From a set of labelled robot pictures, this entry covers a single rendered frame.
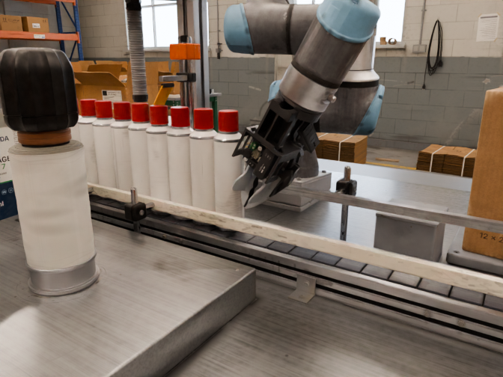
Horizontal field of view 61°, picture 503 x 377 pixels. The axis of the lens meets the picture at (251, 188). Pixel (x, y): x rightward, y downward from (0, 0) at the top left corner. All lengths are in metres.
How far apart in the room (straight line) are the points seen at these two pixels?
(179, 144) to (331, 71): 0.31
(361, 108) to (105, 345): 0.72
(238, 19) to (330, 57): 0.19
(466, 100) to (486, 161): 5.21
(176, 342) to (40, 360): 0.14
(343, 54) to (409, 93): 5.54
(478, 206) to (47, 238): 0.65
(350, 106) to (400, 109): 5.17
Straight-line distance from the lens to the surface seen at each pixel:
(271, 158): 0.61
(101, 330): 0.52
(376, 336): 0.59
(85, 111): 0.97
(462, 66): 5.98
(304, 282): 0.66
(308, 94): 0.59
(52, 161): 0.55
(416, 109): 6.10
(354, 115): 0.99
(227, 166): 0.71
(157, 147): 0.80
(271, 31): 0.69
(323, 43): 0.58
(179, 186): 0.78
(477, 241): 0.82
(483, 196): 0.79
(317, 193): 0.70
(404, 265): 0.61
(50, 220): 0.57
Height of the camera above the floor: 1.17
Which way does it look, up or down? 17 degrees down
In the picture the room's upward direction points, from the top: straight up
